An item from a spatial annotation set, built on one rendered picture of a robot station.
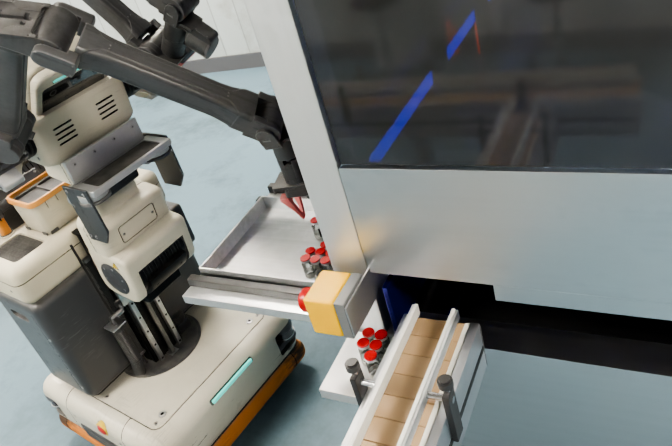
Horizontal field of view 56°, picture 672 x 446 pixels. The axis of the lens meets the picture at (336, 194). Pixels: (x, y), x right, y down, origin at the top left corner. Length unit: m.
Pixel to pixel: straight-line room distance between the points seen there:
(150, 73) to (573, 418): 0.88
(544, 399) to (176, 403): 1.23
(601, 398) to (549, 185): 0.39
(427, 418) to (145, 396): 1.34
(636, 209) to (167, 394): 1.58
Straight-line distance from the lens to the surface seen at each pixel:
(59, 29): 1.14
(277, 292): 1.23
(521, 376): 1.08
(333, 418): 2.18
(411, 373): 0.97
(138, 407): 2.11
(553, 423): 1.15
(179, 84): 1.13
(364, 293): 1.00
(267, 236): 1.42
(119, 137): 1.68
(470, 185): 0.84
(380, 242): 0.96
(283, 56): 0.85
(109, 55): 1.13
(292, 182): 1.26
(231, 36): 5.26
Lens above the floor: 1.65
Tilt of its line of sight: 31 degrees down
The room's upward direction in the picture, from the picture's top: 17 degrees counter-clockwise
